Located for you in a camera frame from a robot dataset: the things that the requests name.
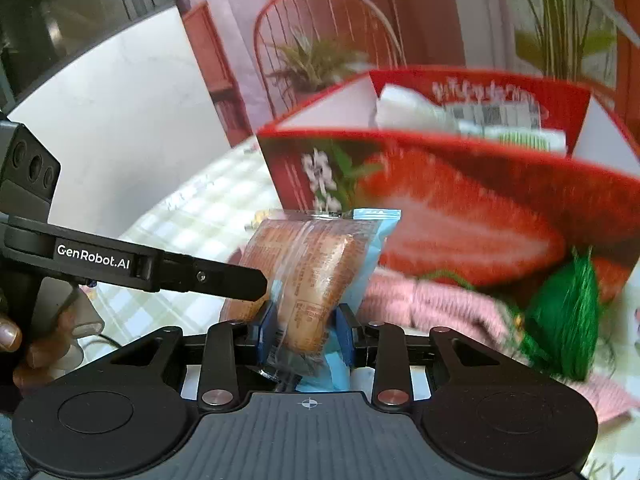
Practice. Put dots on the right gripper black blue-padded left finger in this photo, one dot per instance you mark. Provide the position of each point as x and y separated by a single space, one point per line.
229 371

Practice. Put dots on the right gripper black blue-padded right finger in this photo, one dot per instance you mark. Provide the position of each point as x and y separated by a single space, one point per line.
381 346

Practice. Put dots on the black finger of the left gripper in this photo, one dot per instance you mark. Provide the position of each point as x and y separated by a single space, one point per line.
183 273

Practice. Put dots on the pink knitted cloth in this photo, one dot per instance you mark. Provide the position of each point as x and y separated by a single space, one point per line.
422 305

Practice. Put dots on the bread snack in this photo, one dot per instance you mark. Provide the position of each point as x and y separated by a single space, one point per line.
313 263

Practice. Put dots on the green tassel ornament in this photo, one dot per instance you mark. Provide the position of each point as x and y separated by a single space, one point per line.
557 332

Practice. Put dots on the white tissue pack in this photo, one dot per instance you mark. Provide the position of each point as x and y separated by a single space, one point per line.
430 110

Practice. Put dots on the printed room backdrop poster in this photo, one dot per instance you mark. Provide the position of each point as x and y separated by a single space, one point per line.
591 41

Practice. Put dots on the person's left hand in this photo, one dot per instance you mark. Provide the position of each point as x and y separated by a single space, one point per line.
47 358

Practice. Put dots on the green checkered tablecloth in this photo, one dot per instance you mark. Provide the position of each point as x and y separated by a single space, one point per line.
210 216

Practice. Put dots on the red strawberry cardboard box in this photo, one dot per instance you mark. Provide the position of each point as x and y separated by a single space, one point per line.
501 216

